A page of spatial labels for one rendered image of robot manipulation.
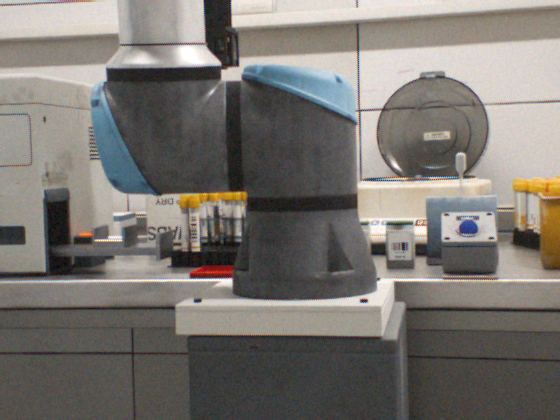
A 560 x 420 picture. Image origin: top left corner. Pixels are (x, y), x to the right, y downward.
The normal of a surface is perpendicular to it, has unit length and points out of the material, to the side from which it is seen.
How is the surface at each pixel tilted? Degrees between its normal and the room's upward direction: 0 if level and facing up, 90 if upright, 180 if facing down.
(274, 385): 90
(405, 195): 90
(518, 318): 90
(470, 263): 120
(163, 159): 112
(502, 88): 90
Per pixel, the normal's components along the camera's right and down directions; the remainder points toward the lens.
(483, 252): -0.15, 0.55
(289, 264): -0.20, -0.26
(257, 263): -0.65, -0.26
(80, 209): 0.98, -0.02
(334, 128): 0.52, 0.01
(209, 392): -0.18, 0.06
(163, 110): 0.09, 0.17
